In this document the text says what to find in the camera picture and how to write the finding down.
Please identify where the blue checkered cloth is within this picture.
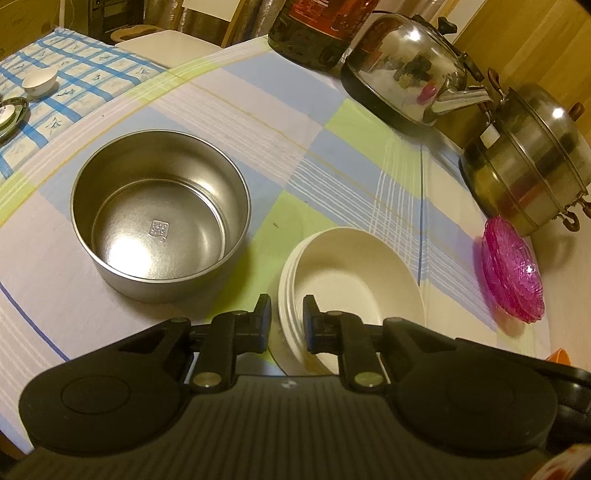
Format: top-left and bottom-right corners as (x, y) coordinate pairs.
(0, 25), (169, 181)

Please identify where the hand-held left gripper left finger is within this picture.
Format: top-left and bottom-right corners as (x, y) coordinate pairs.
(113, 294), (273, 394)

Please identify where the stainless steel steamer pot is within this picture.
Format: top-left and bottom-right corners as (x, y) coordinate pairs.
(459, 69), (591, 237)

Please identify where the cardboard box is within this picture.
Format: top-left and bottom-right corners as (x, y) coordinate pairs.
(0, 0), (63, 29)

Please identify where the large pink transparent plate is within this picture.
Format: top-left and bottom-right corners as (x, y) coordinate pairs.
(482, 217), (546, 324)

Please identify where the stainless steel bowl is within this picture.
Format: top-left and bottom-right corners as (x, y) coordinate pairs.
(70, 130), (252, 304)

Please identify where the large cooking oil bottle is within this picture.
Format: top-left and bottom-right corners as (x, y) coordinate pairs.
(268, 0), (380, 73)

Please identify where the stainless steel kettle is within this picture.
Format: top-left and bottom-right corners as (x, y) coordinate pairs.
(341, 13), (495, 136)

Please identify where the small white cup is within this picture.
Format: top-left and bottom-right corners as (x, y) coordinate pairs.
(22, 65), (59, 100)

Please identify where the white chair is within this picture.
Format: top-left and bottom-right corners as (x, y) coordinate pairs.
(111, 23), (225, 71)

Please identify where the plaid tablecloth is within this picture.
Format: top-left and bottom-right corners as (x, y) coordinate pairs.
(0, 34), (555, 459)

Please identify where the white plastic bowl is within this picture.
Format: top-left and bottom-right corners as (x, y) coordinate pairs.
(278, 227), (426, 376)

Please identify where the small patterned dish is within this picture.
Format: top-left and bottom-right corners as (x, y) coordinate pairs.
(0, 97), (30, 142)

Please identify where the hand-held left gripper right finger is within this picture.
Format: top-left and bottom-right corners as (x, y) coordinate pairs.
(302, 295), (462, 391)

